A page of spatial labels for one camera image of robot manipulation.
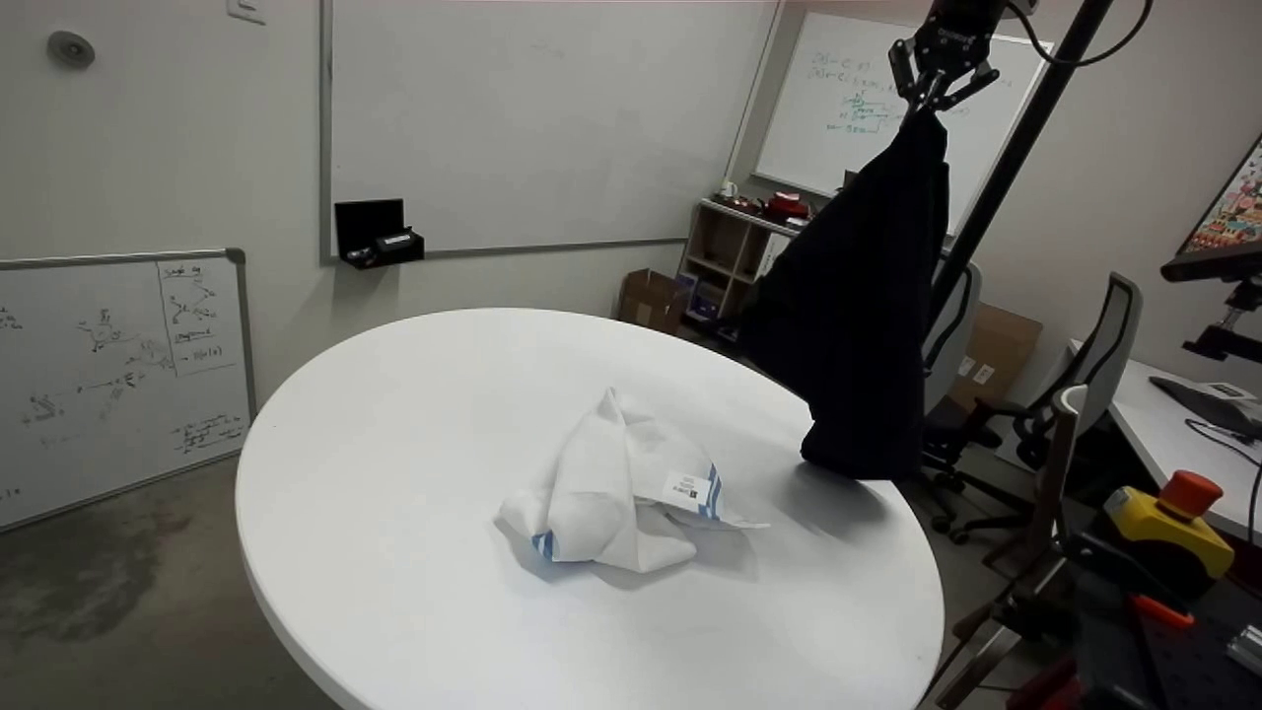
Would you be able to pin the wooden shelf unit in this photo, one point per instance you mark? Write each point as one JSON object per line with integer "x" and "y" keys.
{"x": 724, "y": 262}

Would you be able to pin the cardboard box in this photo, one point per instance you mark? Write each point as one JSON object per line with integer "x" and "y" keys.
{"x": 649, "y": 296}

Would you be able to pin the grey office chair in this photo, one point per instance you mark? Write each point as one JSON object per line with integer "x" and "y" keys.
{"x": 1088, "y": 371}

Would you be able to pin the black clamp-on stand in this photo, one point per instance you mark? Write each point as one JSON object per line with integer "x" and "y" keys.
{"x": 1057, "y": 70}

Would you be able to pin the black marker tray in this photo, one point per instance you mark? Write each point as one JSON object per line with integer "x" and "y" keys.
{"x": 374, "y": 236}

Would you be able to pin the white cloth with blue stripes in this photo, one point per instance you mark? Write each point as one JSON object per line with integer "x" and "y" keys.
{"x": 623, "y": 491}

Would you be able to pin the small rolling whiteboard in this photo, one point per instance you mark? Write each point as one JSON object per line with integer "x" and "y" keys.
{"x": 117, "y": 371}

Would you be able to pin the round white table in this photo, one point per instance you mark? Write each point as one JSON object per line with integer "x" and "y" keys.
{"x": 366, "y": 517}

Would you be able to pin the computer monitor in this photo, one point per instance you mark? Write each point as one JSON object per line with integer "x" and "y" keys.
{"x": 1229, "y": 236}

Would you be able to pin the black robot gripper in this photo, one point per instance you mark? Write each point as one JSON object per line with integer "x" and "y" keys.
{"x": 949, "y": 55}

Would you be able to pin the yellow emergency stop button box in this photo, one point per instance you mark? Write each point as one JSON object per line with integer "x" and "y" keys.
{"x": 1176, "y": 517}

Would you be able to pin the large wall whiteboard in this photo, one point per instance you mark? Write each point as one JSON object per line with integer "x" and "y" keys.
{"x": 537, "y": 122}

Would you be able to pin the far whiteboard with writing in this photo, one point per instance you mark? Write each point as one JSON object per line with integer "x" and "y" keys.
{"x": 837, "y": 108}

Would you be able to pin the black t-shirt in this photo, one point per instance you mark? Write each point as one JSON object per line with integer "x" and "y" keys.
{"x": 846, "y": 308}

